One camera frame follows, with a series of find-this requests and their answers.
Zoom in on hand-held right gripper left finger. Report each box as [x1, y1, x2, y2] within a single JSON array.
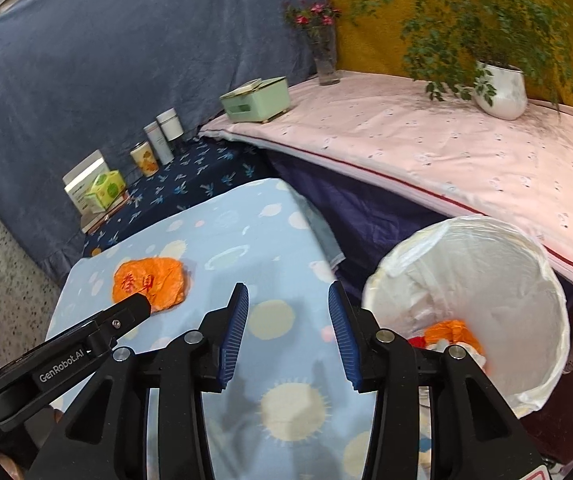
[[26, 282, 250, 480]]

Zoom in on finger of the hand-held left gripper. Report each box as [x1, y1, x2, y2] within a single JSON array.
[[86, 292, 153, 357]]

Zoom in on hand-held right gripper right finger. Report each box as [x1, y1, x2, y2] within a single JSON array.
[[327, 280, 550, 480]]

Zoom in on orange plastic bag red print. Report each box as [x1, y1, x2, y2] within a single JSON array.
[[112, 257, 190, 317]]

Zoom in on orange plastic bag blue print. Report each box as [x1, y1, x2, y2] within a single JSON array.
[[424, 320, 485, 361]]

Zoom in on bin with white liner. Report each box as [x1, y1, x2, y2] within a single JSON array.
[[361, 215, 570, 418]]

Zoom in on brown book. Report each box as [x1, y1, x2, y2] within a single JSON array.
[[80, 192, 132, 234]]

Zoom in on light blue dotted tablecloth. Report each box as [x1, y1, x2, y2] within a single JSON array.
[[46, 178, 447, 480]]

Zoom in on green tissue pack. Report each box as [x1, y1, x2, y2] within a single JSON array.
[[88, 170, 126, 212]]

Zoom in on dark purple sheet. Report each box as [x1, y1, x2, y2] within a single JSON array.
[[266, 152, 467, 301]]

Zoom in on white cardboard box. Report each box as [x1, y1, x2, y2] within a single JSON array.
[[63, 150, 112, 211]]

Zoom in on navy leaf-print cloth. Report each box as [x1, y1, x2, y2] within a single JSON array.
[[84, 135, 277, 258]]

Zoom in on orange printed can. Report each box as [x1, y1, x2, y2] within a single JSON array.
[[130, 142, 160, 177]]

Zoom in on tall white bottle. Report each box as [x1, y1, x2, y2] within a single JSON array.
[[144, 121, 174, 166]]

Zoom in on white jar clear base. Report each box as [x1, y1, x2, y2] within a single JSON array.
[[156, 108, 184, 142]]

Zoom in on pink sheet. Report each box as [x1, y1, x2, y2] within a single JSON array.
[[199, 71, 573, 307]]

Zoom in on green tissue box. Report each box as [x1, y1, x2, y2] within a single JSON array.
[[220, 76, 291, 124]]

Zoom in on blue-grey blanket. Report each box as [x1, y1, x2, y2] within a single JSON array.
[[0, 0, 330, 281]]

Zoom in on glass vase with pink flowers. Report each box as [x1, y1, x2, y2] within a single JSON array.
[[284, 1, 342, 86]]

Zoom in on yellow cloth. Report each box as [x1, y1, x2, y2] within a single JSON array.
[[314, 0, 573, 126]]

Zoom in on green plant in white pot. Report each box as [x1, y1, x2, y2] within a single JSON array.
[[349, 0, 573, 121]]

